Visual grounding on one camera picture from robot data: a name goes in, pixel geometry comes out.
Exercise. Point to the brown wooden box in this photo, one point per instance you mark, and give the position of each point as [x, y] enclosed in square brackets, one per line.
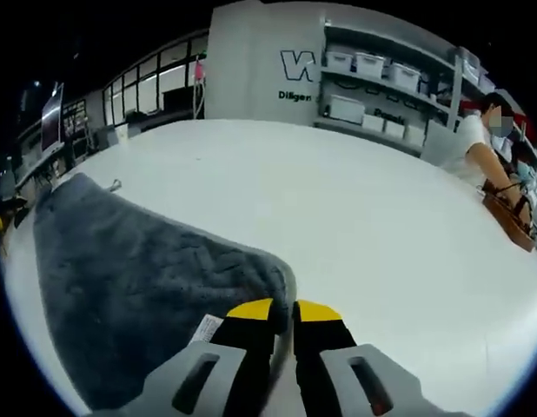
[507, 221]

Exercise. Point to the open laptop with purple screen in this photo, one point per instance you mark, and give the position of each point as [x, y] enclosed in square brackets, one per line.
[51, 121]

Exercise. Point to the pink hanging item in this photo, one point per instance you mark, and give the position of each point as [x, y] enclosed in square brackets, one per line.
[199, 73]

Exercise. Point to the grey fluffy towel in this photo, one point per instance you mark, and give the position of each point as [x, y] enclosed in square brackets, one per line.
[142, 269]

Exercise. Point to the grey metal shelf rack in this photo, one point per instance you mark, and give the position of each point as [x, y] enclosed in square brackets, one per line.
[459, 78]
[338, 125]

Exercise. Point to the group of white storage boxes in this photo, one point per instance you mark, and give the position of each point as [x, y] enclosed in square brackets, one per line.
[370, 63]

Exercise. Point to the black-legged side desk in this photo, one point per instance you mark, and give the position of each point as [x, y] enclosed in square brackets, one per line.
[70, 152]

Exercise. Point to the black monitor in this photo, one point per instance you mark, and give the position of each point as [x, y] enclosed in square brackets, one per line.
[178, 102]

